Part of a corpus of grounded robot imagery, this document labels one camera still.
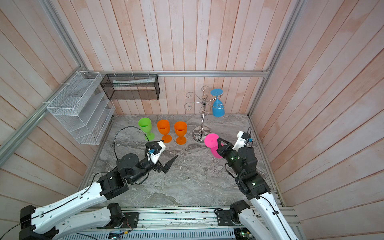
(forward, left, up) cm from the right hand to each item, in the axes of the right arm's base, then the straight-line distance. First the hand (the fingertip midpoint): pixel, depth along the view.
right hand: (216, 138), depth 69 cm
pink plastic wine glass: (0, +2, -2) cm, 3 cm away
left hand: (-7, +22, 0) cm, 23 cm away
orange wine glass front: (+19, +30, -15) cm, 39 cm away
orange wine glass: (+22, +20, -18) cm, 35 cm away
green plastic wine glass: (+22, +43, -16) cm, 51 cm away
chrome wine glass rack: (+25, +5, -29) cm, 38 cm away
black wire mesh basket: (+50, +57, -6) cm, 76 cm away
